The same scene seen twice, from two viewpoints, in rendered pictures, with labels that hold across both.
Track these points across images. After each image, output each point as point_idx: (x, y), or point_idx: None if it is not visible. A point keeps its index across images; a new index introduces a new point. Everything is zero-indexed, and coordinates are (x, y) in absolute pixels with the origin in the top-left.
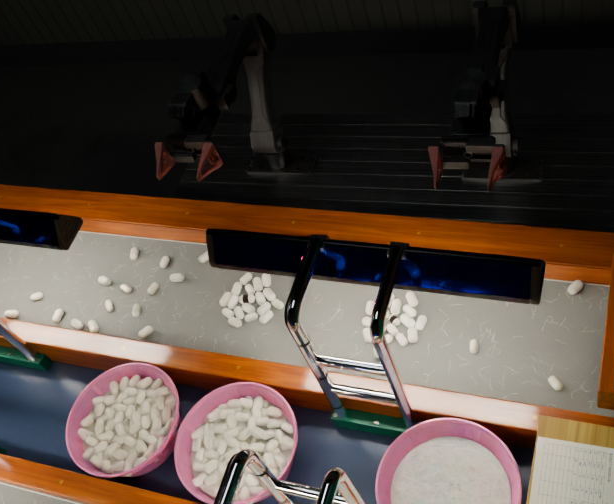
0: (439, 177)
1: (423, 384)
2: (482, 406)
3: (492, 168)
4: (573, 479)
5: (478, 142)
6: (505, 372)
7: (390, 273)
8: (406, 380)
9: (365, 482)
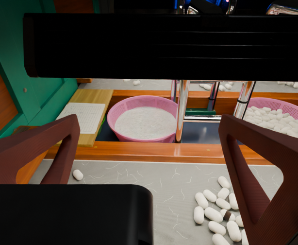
0: (235, 172)
1: (177, 166)
2: (130, 148)
3: (36, 129)
4: (78, 119)
5: (49, 216)
6: (116, 182)
7: (203, 1)
8: (190, 167)
9: (194, 136)
